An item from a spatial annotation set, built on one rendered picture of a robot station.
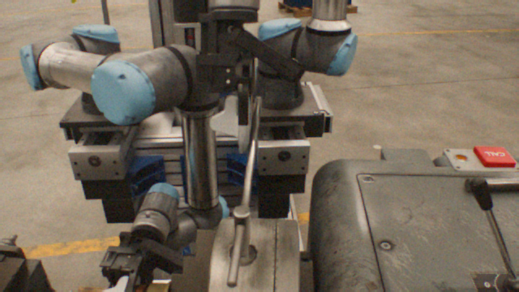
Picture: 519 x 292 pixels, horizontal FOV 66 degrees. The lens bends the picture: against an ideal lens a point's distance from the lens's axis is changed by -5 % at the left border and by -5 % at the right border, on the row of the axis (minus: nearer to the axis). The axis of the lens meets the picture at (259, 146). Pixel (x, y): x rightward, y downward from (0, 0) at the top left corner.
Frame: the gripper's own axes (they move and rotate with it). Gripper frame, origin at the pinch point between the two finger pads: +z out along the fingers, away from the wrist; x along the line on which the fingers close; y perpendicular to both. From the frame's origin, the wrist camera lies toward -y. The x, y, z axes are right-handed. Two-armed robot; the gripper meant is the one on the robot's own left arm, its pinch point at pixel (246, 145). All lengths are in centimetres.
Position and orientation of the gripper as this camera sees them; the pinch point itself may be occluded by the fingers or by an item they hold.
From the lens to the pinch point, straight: 65.6
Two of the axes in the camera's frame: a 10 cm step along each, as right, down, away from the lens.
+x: -0.5, 2.0, -9.8
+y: -10.0, -0.3, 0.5
